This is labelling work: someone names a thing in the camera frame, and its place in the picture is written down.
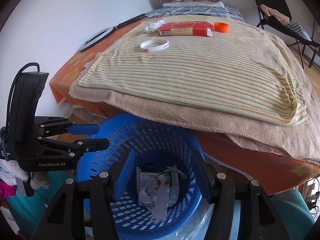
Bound orange floral bedsheet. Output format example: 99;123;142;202
49;24;319;194

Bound black folding chair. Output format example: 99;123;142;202
255;0;319;68

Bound orange plastic cap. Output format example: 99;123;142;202
213;22;229;33

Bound teal cloth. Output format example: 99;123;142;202
6;171;315;239

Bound red medicine box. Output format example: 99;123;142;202
158;21;213;37

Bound pink clothes on chair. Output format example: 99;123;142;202
260;4;290;25

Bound blue laundry basket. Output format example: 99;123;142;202
76;113;202;239

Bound black ring light stand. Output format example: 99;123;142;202
115;14;146;29

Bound crumpled white tissue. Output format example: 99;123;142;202
144;17;168;33

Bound white plastic bag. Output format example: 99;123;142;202
138;185;180;222

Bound beige blanket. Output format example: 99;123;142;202
69;18;319;164

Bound white wristband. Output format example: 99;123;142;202
140;38;169;53

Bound white folded sheet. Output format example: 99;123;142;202
162;1;225;8

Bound striped yellow towel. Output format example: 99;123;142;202
78;18;308;126

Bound striped shirt on chair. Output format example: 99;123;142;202
285;22;312;42

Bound white ring light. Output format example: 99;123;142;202
78;27;116;52

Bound blue checkered mattress sheet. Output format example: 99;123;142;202
145;6;245;22

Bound black cable with remote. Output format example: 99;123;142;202
145;10;213;18

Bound white knit cloth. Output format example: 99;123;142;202
0;159;50;190

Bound green white snack wrapper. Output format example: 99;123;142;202
136;165;187;192

